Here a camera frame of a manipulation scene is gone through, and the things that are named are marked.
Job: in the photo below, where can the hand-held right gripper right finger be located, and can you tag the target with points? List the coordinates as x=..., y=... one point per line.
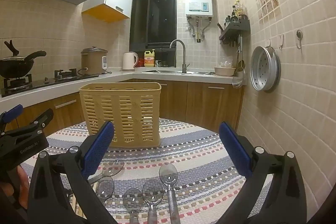
x=233, y=150

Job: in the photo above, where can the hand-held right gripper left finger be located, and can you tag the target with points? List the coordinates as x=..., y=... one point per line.
x=99, y=148

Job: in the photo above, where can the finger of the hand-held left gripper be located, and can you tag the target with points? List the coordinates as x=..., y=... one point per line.
x=11, y=111
x=43, y=117

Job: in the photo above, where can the person's left hand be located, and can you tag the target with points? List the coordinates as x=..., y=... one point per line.
x=23, y=182

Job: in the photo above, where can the clear plastic spoon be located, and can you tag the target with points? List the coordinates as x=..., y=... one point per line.
x=133, y=200
x=105, y=187
x=115, y=167

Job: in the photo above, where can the grey kitchen countertop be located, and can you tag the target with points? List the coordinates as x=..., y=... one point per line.
x=52, y=91

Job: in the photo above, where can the black gas stove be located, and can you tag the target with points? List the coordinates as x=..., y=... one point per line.
x=39, y=82

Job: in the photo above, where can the black wok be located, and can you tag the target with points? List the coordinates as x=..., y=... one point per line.
x=15, y=67

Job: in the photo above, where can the wooden base cabinets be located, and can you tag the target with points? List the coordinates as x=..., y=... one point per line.
x=204, y=100

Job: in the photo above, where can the metal spoon centre right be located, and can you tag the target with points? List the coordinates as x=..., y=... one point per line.
x=152, y=192

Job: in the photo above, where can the metal spoon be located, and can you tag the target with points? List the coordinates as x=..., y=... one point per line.
x=168, y=174
x=152, y=192

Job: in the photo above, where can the metal spoon far right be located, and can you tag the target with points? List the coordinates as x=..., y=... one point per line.
x=168, y=174

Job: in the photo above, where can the brown rice cooker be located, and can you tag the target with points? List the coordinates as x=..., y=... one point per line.
x=93, y=61

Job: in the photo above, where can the cream bowl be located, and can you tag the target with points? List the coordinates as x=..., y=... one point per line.
x=224, y=71

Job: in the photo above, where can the round metal steamer tray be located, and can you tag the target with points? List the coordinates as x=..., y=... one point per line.
x=263, y=69

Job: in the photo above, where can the hanging ladle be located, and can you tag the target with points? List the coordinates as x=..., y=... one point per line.
x=240, y=62

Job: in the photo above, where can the clear plastic bag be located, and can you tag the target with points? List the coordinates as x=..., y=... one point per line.
x=226, y=62

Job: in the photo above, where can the white electric kettle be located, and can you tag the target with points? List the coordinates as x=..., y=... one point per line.
x=128, y=61

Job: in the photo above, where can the steel sink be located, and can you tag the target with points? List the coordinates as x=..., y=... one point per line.
x=162, y=72

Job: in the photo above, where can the yellow detergent bottle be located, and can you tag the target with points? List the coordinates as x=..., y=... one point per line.
x=149, y=60

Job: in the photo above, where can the steel kitchen faucet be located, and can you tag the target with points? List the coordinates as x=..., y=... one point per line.
x=184, y=61

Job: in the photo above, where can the small glass jar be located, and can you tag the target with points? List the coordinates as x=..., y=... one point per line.
x=162, y=64

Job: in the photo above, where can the water heater pipes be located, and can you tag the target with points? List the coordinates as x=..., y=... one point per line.
x=198, y=29

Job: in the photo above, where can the row of seasoning bottles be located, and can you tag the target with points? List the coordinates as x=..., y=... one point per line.
x=237, y=14

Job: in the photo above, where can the dark framed window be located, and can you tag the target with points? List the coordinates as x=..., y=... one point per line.
x=157, y=16

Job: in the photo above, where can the decorative picture tiles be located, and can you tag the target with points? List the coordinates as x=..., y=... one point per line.
x=267, y=2

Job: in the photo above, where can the clear wall hook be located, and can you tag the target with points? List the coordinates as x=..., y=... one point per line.
x=281, y=41

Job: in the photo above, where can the dark wall spice rack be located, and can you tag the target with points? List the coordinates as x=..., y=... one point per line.
x=235, y=29

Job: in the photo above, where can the metal wall hook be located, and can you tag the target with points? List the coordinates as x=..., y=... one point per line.
x=299, y=34

